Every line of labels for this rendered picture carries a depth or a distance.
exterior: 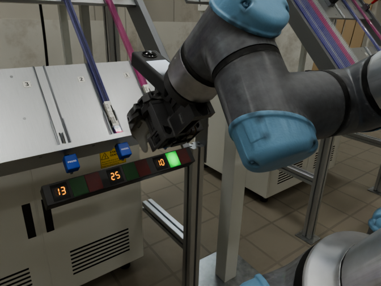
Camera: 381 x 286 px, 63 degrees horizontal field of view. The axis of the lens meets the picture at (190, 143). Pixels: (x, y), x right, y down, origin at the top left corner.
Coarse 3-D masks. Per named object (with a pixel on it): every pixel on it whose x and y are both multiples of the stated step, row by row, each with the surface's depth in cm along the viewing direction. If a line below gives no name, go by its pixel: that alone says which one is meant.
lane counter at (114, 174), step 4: (116, 168) 65; (108, 172) 64; (112, 172) 64; (116, 172) 65; (120, 172) 65; (108, 176) 64; (112, 176) 64; (116, 176) 64; (120, 176) 65; (112, 180) 64; (116, 180) 64; (120, 180) 64; (124, 180) 65
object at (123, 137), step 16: (64, 144) 59; (80, 144) 60; (96, 144) 63; (112, 144) 67; (128, 144) 71; (0, 160) 53; (16, 160) 54; (32, 160) 57; (48, 160) 60; (0, 176) 58
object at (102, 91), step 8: (64, 0) 74; (72, 8) 74; (72, 16) 73; (80, 32) 72; (80, 40) 71; (88, 48) 71; (88, 56) 70; (88, 64) 70; (96, 72) 70; (96, 80) 69; (104, 88) 69; (104, 96) 68; (112, 128) 67; (120, 128) 66
